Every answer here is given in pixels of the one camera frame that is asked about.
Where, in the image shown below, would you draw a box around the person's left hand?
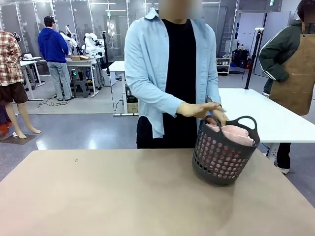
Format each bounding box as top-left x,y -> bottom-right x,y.
205,108 -> 230,127

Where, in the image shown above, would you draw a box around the person's right hand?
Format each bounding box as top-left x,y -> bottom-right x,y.
176,101 -> 223,119

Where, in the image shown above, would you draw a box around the pink terry towel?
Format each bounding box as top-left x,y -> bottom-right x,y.
196,123 -> 254,179

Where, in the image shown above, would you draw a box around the dark grey perforated laundry basket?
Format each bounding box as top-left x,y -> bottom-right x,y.
191,115 -> 261,187

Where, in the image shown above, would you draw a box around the person's right forearm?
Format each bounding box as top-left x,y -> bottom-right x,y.
130,78 -> 186,118

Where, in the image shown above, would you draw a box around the person's left forearm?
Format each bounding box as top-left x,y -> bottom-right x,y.
206,96 -> 222,111

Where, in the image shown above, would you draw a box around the large white table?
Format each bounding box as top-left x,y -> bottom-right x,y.
218,88 -> 315,164

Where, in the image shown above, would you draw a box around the wooden shoe shelf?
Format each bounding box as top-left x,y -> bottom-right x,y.
216,58 -> 232,76

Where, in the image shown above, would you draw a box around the black and blue tool bags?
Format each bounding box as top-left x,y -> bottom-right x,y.
232,48 -> 250,69

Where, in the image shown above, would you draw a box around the small yellowish cardboard box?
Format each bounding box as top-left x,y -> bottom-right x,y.
126,102 -> 139,114

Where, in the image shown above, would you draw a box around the black pole with white top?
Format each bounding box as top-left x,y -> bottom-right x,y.
245,28 -> 264,90

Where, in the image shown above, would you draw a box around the person in light blue shirt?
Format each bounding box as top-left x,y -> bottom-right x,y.
124,0 -> 222,149

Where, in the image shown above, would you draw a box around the person in brown apron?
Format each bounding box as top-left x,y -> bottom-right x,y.
258,0 -> 315,175

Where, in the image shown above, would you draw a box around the white standing desk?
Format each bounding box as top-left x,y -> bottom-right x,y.
108,60 -> 140,117

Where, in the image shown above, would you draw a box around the grey step stool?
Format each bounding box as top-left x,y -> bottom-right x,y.
72,78 -> 92,98

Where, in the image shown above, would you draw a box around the white desk holding robots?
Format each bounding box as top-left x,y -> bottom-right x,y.
40,55 -> 102,98

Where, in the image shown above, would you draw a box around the person in blue hoodie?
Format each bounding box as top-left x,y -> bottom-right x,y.
37,16 -> 74,102

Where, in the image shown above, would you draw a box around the white narrow desk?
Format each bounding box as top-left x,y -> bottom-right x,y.
19,56 -> 46,101

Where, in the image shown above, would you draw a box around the orange and purple clothing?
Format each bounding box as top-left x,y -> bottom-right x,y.
0,104 -> 12,135

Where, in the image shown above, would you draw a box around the mannequin in plaid shirt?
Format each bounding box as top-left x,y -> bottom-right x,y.
0,29 -> 42,140

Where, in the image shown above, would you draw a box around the black camera stand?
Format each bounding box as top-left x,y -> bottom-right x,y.
102,30 -> 116,111

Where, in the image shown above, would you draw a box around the black floor cables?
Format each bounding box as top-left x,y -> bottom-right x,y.
38,94 -> 74,108

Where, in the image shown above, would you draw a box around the dark mannequin base plate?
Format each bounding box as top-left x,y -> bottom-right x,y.
2,134 -> 37,146

